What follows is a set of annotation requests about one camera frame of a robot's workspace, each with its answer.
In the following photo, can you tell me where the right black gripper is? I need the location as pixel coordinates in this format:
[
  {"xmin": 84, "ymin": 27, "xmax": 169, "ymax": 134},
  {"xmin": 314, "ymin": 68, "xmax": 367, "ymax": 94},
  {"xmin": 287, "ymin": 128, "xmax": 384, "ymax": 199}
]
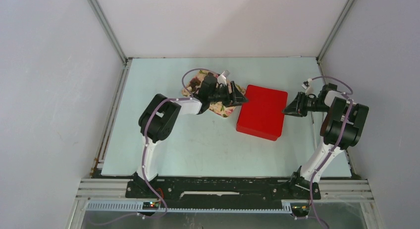
[{"xmin": 281, "ymin": 92, "xmax": 330, "ymax": 117}]

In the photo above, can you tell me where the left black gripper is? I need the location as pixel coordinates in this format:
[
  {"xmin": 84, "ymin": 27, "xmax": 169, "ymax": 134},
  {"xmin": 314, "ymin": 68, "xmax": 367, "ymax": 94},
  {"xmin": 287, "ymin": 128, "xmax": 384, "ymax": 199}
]
[{"xmin": 208, "ymin": 81, "xmax": 249, "ymax": 108}]

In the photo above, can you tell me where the red box lid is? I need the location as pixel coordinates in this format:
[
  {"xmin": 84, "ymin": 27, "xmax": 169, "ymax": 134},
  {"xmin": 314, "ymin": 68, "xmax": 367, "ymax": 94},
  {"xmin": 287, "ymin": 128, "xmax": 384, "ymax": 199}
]
[{"xmin": 236, "ymin": 85, "xmax": 288, "ymax": 141}]

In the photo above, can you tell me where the steel tongs white handle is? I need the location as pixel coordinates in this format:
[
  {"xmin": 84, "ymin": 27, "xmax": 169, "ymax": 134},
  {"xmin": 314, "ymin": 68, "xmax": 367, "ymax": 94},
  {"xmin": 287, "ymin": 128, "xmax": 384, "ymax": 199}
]
[{"xmin": 311, "ymin": 113, "xmax": 317, "ymax": 150}]

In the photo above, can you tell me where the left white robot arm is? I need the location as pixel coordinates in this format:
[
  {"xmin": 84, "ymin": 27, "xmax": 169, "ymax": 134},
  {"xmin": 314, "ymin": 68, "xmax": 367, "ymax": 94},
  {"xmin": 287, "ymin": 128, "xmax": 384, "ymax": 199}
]
[{"xmin": 136, "ymin": 69, "xmax": 249, "ymax": 198}]

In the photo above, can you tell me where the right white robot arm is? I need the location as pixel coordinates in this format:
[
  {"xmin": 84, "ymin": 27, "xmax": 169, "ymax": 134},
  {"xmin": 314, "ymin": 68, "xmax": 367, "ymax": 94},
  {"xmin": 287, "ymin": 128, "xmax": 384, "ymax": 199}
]
[{"xmin": 282, "ymin": 83, "xmax": 369, "ymax": 198}]

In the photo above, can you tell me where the dark chocolate on tray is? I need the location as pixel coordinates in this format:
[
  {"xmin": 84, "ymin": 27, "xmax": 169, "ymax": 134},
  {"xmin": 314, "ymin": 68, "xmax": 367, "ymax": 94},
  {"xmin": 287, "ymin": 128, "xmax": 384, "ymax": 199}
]
[{"xmin": 189, "ymin": 78, "xmax": 201, "ymax": 93}]

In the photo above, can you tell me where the floral serving tray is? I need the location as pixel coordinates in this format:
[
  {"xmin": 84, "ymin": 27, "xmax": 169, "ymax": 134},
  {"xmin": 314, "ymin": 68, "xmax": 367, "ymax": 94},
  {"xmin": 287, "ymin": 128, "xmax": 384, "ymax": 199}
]
[{"xmin": 181, "ymin": 68, "xmax": 246, "ymax": 118}]

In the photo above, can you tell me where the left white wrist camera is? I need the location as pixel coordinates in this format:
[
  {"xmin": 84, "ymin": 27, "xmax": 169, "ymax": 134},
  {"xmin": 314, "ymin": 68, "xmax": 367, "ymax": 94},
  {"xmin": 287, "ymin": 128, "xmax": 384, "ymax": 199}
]
[{"xmin": 217, "ymin": 70, "xmax": 230, "ymax": 86}]

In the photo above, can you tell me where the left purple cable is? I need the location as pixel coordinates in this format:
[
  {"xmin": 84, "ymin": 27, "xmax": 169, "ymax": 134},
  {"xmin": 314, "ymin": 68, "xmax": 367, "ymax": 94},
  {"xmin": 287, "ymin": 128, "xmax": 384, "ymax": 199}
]
[{"xmin": 87, "ymin": 67, "xmax": 224, "ymax": 227}]

